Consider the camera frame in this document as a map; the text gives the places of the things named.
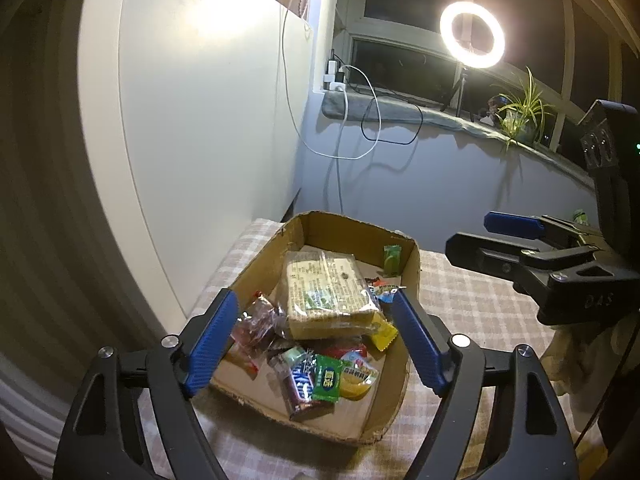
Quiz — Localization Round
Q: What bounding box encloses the ring light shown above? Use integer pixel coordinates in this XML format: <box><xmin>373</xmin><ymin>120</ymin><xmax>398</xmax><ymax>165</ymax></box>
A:
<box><xmin>439</xmin><ymin>1</ymin><xmax>507</xmax><ymax>70</ymax></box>

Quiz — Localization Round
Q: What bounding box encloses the red snack packet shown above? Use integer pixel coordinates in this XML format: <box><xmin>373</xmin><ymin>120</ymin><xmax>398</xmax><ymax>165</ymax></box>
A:
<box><xmin>320</xmin><ymin>342</ymin><xmax>368</xmax><ymax>361</ymax></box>

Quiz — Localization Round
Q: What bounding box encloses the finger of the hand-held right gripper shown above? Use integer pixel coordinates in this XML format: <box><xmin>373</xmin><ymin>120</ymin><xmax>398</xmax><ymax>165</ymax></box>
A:
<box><xmin>484</xmin><ymin>211</ymin><xmax>603</xmax><ymax>243</ymax></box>
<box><xmin>445</xmin><ymin>231</ymin><xmax>608</xmax><ymax>286</ymax></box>

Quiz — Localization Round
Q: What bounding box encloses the white cable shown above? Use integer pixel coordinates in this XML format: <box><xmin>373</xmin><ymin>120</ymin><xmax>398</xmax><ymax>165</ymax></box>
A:
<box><xmin>272</xmin><ymin>0</ymin><xmax>383</xmax><ymax>161</ymax></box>

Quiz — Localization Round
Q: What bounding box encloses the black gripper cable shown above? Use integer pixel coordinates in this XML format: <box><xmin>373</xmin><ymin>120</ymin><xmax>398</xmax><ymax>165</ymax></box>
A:
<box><xmin>572</xmin><ymin>355</ymin><xmax>631</xmax><ymax>448</ymax></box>

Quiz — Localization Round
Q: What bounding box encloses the person's right forearm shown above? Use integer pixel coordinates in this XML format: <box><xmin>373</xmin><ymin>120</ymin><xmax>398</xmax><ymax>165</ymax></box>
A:
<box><xmin>597</xmin><ymin>325</ymin><xmax>640</xmax><ymax>451</ymax></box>

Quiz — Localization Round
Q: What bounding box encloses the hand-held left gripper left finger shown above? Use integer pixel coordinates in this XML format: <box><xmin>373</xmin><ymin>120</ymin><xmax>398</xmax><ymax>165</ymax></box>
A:
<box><xmin>52</xmin><ymin>287</ymin><xmax>240</xmax><ymax>480</ymax></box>

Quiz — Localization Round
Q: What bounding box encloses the checked tablecloth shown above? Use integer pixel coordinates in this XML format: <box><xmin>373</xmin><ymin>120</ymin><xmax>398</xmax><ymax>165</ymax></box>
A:
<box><xmin>135</xmin><ymin>217</ymin><xmax>591</xmax><ymax>480</ymax></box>

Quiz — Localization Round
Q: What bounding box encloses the red and blue candy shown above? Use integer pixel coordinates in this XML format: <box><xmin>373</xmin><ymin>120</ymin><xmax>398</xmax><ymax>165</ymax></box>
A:
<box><xmin>365</xmin><ymin>277</ymin><xmax>401</xmax><ymax>306</ymax></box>

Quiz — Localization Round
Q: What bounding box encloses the white power strip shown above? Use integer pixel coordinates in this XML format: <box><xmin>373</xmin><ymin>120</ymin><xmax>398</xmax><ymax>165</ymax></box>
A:
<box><xmin>322</xmin><ymin>49</ymin><xmax>351</xmax><ymax>93</ymax></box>

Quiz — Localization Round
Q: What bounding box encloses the brown cardboard box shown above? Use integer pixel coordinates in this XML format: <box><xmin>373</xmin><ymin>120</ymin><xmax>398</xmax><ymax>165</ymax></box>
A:
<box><xmin>209</xmin><ymin>210</ymin><xmax>421</xmax><ymax>446</ymax></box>

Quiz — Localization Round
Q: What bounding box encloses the brown chocolate bar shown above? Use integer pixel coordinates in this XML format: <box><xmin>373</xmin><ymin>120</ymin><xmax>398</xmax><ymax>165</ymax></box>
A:
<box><xmin>270</xmin><ymin>347</ymin><xmax>333</xmax><ymax>421</ymax></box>

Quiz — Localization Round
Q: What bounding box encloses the grey windowsill cloth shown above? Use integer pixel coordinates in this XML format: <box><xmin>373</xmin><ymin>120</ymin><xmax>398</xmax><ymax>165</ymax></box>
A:
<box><xmin>320</xmin><ymin>91</ymin><xmax>598</xmax><ymax>191</ymax></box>

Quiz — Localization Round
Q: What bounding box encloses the black light tripod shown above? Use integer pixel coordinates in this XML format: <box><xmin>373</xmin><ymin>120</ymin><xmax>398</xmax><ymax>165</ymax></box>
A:
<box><xmin>440</xmin><ymin>67</ymin><xmax>476</xmax><ymax>122</ymax></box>

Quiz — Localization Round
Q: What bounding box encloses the white cabinet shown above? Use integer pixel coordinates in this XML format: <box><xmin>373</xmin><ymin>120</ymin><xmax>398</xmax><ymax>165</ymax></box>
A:
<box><xmin>75</xmin><ymin>0</ymin><xmax>321</xmax><ymax>336</ymax></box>

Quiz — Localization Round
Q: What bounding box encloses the yellow snack packet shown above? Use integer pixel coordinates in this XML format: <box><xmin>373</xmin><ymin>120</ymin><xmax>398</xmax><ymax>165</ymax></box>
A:
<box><xmin>362</xmin><ymin>317</ymin><xmax>399</xmax><ymax>352</ymax></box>

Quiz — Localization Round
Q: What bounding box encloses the white window frame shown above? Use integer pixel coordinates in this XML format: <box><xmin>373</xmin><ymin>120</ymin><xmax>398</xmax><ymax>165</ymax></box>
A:
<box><xmin>332</xmin><ymin>0</ymin><xmax>640</xmax><ymax>156</ymax></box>

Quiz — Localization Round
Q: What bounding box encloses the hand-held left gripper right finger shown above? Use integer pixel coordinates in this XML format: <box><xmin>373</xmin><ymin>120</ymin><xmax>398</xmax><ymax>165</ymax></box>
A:
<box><xmin>390</xmin><ymin>289</ymin><xmax>581</xmax><ymax>480</ymax></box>

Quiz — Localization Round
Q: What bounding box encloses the person's right hand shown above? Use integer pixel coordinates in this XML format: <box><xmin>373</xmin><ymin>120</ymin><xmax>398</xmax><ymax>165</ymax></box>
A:
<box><xmin>542</xmin><ymin>317</ymin><xmax>626</xmax><ymax>401</ymax></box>

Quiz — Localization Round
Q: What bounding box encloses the green snack packet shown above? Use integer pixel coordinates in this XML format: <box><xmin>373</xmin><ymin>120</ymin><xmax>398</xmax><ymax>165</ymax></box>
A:
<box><xmin>312</xmin><ymin>355</ymin><xmax>343</xmax><ymax>403</ymax></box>

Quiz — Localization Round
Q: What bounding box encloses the potted spider plant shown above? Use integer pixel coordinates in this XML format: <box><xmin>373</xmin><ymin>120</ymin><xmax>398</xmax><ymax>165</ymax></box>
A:
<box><xmin>492</xmin><ymin>66</ymin><xmax>558</xmax><ymax>151</ymax></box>

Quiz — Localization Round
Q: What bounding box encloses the clear dark candy packet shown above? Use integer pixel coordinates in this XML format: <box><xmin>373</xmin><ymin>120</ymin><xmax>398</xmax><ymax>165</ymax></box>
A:
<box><xmin>262</xmin><ymin>332</ymin><xmax>301</xmax><ymax>361</ymax></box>

